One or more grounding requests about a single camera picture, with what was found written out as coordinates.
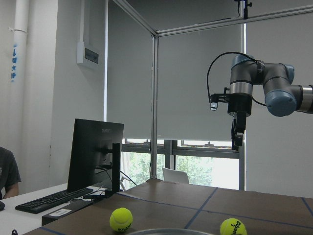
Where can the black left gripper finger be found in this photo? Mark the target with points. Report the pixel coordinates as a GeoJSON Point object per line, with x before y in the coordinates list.
{"type": "Point", "coordinates": [238, 129]}

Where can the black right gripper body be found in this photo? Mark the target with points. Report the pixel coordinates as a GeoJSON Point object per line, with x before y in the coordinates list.
{"type": "Point", "coordinates": [239, 103]}

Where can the clear tennis ball can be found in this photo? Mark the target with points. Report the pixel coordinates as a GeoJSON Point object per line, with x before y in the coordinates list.
{"type": "Point", "coordinates": [168, 231]}

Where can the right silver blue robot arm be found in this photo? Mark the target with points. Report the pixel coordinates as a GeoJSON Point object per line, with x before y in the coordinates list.
{"type": "Point", "coordinates": [282, 98]}

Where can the yellow Wilson tennis ball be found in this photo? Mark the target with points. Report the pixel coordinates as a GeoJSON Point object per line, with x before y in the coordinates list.
{"type": "Point", "coordinates": [232, 226]}

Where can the yellow tennis ball near edge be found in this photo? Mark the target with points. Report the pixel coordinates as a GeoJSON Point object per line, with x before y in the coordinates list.
{"type": "Point", "coordinates": [121, 220]}

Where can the white chair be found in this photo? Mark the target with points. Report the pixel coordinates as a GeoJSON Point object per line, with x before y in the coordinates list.
{"type": "Point", "coordinates": [177, 176]}

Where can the black computer monitor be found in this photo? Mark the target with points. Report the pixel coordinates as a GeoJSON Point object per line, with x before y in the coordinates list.
{"type": "Point", "coordinates": [95, 155]}

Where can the black box with label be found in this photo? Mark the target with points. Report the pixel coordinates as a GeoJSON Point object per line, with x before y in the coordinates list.
{"type": "Point", "coordinates": [65, 211]}

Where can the black keyboard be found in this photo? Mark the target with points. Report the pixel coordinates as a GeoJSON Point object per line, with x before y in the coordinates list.
{"type": "Point", "coordinates": [51, 201]}

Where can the seated person grey shirt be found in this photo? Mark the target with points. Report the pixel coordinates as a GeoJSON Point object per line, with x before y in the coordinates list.
{"type": "Point", "coordinates": [9, 174]}

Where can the black computer mouse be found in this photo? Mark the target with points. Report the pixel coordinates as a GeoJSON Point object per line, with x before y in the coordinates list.
{"type": "Point", "coordinates": [2, 206]}

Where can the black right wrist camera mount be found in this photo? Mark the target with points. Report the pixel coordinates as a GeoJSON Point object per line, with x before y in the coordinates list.
{"type": "Point", "coordinates": [216, 98]}

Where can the aluminium frame post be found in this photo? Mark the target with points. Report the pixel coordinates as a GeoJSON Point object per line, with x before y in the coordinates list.
{"type": "Point", "coordinates": [153, 144]}

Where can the white wall electrical box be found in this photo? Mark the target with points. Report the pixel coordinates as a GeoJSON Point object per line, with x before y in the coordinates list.
{"type": "Point", "coordinates": [86, 55]}

